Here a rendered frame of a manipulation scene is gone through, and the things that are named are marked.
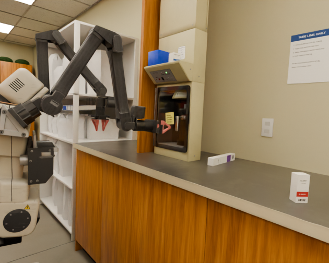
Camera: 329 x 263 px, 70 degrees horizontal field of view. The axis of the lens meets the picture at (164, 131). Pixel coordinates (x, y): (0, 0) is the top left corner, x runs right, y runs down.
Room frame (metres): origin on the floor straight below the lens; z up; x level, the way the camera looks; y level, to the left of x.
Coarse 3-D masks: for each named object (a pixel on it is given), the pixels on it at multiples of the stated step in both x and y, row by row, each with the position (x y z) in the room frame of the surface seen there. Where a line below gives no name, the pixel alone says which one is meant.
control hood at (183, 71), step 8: (160, 64) 1.41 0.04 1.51; (168, 64) 1.37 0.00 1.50; (176, 64) 1.33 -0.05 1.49; (184, 64) 1.33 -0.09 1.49; (192, 64) 1.37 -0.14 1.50; (176, 72) 1.37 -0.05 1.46; (184, 72) 1.33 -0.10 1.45; (192, 72) 1.37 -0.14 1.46; (152, 80) 1.58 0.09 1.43; (184, 80) 1.38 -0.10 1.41
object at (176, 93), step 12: (168, 96) 1.51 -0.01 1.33; (180, 96) 1.43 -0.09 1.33; (168, 108) 1.50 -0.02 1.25; (180, 108) 1.42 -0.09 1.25; (180, 120) 1.42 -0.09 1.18; (168, 132) 1.49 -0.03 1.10; (180, 132) 1.41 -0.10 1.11; (156, 144) 1.58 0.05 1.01; (168, 144) 1.49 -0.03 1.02; (180, 144) 1.41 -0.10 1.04
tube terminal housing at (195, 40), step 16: (192, 32) 1.39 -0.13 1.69; (160, 48) 1.60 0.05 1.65; (176, 48) 1.49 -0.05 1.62; (192, 48) 1.39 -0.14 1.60; (192, 80) 1.38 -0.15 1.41; (192, 96) 1.38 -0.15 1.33; (192, 112) 1.39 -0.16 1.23; (192, 128) 1.39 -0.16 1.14; (192, 144) 1.40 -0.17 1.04; (192, 160) 1.40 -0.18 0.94
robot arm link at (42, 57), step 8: (40, 32) 1.28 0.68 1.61; (48, 32) 1.30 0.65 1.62; (40, 40) 1.28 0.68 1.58; (48, 40) 1.36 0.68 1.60; (40, 48) 1.29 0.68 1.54; (40, 56) 1.29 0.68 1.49; (48, 56) 1.33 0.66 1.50; (40, 64) 1.29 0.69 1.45; (48, 64) 1.32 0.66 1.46; (40, 72) 1.30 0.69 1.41; (48, 72) 1.32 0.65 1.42; (40, 80) 1.30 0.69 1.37; (48, 80) 1.32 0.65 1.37; (48, 88) 1.32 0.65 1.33
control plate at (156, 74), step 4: (152, 72) 1.51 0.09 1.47; (156, 72) 1.49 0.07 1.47; (160, 72) 1.46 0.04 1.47; (164, 72) 1.44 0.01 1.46; (168, 72) 1.42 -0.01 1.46; (152, 76) 1.54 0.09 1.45; (156, 76) 1.52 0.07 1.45; (160, 76) 1.49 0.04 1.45; (164, 76) 1.47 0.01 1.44; (168, 76) 1.44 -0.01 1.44; (172, 76) 1.42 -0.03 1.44; (156, 80) 1.55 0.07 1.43; (160, 80) 1.52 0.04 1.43; (164, 80) 1.50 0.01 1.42; (168, 80) 1.47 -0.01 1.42; (172, 80) 1.45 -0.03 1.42; (176, 80) 1.43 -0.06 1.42
